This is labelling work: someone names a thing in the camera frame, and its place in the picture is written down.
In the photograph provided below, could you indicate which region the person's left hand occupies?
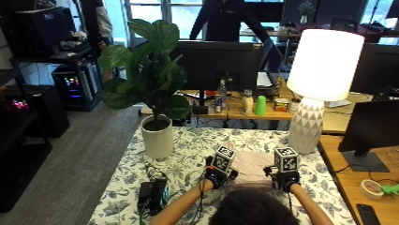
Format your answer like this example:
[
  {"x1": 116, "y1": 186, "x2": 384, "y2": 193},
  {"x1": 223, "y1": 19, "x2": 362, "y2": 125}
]
[{"x1": 204, "y1": 155, "x2": 241, "y2": 190}]

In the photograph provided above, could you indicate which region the person's right hand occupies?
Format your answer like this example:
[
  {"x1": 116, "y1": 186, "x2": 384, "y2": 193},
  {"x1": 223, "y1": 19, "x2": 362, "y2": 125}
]
[{"x1": 264, "y1": 165, "x2": 302, "y2": 193}]

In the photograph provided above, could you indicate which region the white marker cube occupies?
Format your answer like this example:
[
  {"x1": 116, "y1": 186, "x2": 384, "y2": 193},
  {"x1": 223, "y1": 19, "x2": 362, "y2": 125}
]
[
  {"x1": 211, "y1": 144, "x2": 237, "y2": 174},
  {"x1": 272, "y1": 146, "x2": 301, "y2": 173}
]

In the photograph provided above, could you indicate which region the pink cloth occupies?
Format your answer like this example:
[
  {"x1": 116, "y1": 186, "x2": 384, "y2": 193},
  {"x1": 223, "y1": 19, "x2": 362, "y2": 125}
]
[{"x1": 229, "y1": 150, "x2": 279, "y2": 186}]

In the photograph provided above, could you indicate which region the blue floral tablecloth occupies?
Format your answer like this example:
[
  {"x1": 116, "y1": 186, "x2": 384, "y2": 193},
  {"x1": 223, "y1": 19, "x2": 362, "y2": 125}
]
[{"x1": 87, "y1": 126, "x2": 356, "y2": 225}]

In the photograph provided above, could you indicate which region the black power box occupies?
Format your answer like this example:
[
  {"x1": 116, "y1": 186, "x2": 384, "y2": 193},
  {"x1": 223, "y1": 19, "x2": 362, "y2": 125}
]
[{"x1": 138, "y1": 177, "x2": 171, "y2": 218}]

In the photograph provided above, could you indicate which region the wooden desk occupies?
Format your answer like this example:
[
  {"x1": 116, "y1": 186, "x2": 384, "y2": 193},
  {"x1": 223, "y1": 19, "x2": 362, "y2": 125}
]
[
  {"x1": 317, "y1": 134, "x2": 399, "y2": 225},
  {"x1": 140, "y1": 88, "x2": 376, "y2": 136}
]

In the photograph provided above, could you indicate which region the white plant pot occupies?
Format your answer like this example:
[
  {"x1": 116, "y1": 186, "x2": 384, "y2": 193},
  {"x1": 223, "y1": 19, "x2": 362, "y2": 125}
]
[{"x1": 140, "y1": 114, "x2": 175, "y2": 160}]

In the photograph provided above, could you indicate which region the roll of tape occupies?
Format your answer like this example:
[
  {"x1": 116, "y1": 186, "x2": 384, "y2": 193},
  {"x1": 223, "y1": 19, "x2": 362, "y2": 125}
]
[{"x1": 358, "y1": 178, "x2": 388, "y2": 202}]

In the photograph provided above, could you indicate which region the black phone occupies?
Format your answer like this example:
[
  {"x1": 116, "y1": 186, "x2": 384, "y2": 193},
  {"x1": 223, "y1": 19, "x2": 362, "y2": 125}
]
[{"x1": 356, "y1": 202, "x2": 382, "y2": 225}]

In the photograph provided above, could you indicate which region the drink can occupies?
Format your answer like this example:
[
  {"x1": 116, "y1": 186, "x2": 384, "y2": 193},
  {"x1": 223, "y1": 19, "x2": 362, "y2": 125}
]
[{"x1": 213, "y1": 94, "x2": 224, "y2": 113}]

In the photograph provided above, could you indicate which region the cream bottle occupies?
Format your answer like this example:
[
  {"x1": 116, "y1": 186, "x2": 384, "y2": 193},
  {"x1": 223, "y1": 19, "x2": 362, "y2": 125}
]
[{"x1": 240, "y1": 89, "x2": 256, "y2": 116}]

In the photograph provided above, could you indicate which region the green plastic cup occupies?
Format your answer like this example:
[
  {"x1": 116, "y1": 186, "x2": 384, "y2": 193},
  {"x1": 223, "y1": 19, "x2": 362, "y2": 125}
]
[{"x1": 253, "y1": 95, "x2": 269, "y2": 117}]

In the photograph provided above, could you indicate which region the green toy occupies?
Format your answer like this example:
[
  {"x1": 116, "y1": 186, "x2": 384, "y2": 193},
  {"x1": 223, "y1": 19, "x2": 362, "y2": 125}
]
[{"x1": 380, "y1": 183, "x2": 399, "y2": 197}]

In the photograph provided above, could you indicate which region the clear water bottle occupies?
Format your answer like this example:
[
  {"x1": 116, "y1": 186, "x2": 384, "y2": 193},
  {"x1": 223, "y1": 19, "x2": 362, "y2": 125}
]
[{"x1": 216, "y1": 79, "x2": 231, "y2": 111}]

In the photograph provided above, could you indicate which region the black computer monitor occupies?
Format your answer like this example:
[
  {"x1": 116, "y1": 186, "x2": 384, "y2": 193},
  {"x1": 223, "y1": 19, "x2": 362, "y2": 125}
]
[
  {"x1": 169, "y1": 40, "x2": 265, "y2": 107},
  {"x1": 349, "y1": 42, "x2": 399, "y2": 98},
  {"x1": 337, "y1": 99, "x2": 399, "y2": 173}
]

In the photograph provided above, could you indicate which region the open laptop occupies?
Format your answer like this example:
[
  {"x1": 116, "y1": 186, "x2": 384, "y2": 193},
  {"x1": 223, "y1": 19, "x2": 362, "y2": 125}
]
[{"x1": 255, "y1": 38, "x2": 285, "y2": 92}]

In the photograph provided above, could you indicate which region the green leafy plant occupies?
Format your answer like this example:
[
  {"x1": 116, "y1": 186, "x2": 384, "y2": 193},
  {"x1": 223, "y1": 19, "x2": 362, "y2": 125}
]
[{"x1": 96, "y1": 18, "x2": 193, "y2": 124}]

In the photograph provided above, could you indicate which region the white table lamp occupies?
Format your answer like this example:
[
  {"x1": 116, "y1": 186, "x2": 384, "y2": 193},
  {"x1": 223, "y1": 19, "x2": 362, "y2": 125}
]
[{"x1": 287, "y1": 28, "x2": 368, "y2": 156}]

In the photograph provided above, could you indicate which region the computer tower with lights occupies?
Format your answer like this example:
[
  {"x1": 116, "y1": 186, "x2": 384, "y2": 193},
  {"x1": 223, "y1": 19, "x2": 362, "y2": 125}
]
[{"x1": 51, "y1": 62, "x2": 106, "y2": 113}]

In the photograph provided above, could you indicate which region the black shelf rack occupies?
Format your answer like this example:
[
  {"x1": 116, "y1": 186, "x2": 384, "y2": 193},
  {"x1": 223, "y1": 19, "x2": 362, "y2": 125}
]
[{"x1": 0, "y1": 46, "x2": 99, "y2": 214}]

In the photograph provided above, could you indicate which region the black computer case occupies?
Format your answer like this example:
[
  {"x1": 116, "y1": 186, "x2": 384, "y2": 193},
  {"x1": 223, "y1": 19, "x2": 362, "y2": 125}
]
[{"x1": 3, "y1": 83, "x2": 71, "y2": 139}]

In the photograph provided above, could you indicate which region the black box monitor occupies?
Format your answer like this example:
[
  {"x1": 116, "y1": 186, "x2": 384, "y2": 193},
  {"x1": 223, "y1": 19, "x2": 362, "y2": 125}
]
[{"x1": 13, "y1": 6, "x2": 78, "y2": 53}]

